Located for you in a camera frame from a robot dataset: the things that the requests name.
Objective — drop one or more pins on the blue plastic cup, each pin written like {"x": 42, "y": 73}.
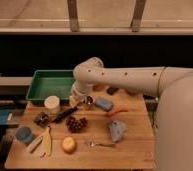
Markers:
{"x": 24, "y": 135}

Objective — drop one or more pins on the bunch of dark grapes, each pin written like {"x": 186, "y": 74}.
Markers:
{"x": 76, "y": 125}

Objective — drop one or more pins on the yellow apple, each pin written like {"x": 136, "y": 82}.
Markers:
{"x": 68, "y": 145}

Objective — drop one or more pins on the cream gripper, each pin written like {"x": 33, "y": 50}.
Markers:
{"x": 73, "y": 101}

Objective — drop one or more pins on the purple bowl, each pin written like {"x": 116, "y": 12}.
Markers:
{"x": 131, "y": 92}

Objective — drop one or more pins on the orange bowl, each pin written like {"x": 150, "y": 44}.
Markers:
{"x": 98, "y": 87}

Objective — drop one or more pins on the small metal cup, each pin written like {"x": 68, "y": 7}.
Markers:
{"x": 88, "y": 103}

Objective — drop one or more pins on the orange carrot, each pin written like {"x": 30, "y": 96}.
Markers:
{"x": 115, "y": 111}

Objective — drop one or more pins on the white cylindrical cup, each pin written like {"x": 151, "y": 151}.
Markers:
{"x": 52, "y": 104}

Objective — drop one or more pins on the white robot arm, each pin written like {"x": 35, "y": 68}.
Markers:
{"x": 168, "y": 89}

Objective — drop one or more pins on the right metal window post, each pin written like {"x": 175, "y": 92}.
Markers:
{"x": 137, "y": 15}

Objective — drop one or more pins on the black rectangular block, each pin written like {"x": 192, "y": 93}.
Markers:
{"x": 111, "y": 90}

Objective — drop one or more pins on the left metal window post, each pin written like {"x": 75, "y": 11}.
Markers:
{"x": 73, "y": 15}

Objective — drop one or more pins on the wooden table board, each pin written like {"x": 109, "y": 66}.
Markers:
{"x": 134, "y": 151}

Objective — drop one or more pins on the metal window post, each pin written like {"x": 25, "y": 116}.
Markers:
{"x": 137, "y": 15}
{"x": 73, "y": 15}

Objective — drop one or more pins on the green plastic tray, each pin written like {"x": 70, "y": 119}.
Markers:
{"x": 47, "y": 83}

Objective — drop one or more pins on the grey blue cloth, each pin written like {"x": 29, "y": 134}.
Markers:
{"x": 117, "y": 129}

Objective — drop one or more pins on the blue sponge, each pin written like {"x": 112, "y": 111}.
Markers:
{"x": 103, "y": 103}

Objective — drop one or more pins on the black handled brush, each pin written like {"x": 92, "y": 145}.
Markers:
{"x": 42, "y": 119}

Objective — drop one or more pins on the blue object at left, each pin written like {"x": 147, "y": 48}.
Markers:
{"x": 5, "y": 116}

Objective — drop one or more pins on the metal fork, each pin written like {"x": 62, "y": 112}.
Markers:
{"x": 94, "y": 144}

